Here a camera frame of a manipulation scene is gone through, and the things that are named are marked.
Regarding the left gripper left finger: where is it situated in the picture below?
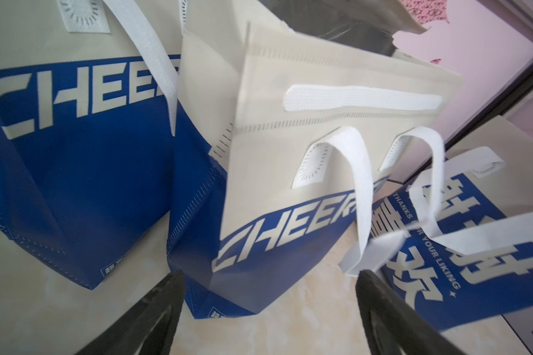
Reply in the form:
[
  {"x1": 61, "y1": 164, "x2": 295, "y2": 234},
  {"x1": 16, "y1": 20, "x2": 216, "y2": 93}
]
[{"x1": 78, "y1": 272, "x2": 186, "y2": 354}]

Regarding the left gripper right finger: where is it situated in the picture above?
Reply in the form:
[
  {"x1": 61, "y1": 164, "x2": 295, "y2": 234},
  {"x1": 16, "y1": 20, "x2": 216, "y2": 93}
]
[{"x1": 355, "y1": 270, "x2": 463, "y2": 355}]

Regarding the takeout bag blue beige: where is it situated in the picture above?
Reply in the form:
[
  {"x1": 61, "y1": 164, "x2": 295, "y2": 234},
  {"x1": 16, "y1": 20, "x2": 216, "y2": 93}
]
[
  {"x1": 167, "y1": 1, "x2": 463, "y2": 319},
  {"x1": 327, "y1": 118, "x2": 533, "y2": 331}
]

